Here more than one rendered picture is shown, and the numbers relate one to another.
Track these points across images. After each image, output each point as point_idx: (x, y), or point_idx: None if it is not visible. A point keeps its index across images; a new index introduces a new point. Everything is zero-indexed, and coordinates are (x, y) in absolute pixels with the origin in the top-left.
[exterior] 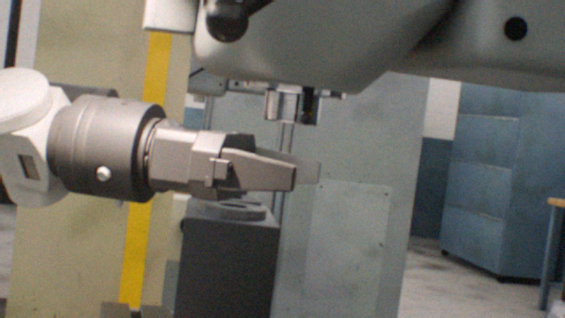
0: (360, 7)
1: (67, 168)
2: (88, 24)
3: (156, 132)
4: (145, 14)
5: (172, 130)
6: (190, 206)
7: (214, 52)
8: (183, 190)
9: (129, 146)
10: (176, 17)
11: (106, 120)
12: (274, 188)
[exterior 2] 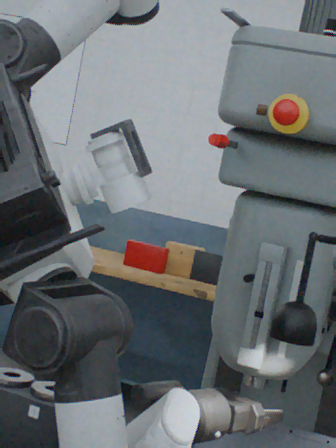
0: (317, 347)
1: (204, 437)
2: None
3: (237, 409)
4: (252, 361)
5: (241, 406)
6: (18, 393)
7: (277, 374)
8: (241, 432)
9: (229, 419)
10: (263, 360)
11: (219, 409)
12: (277, 423)
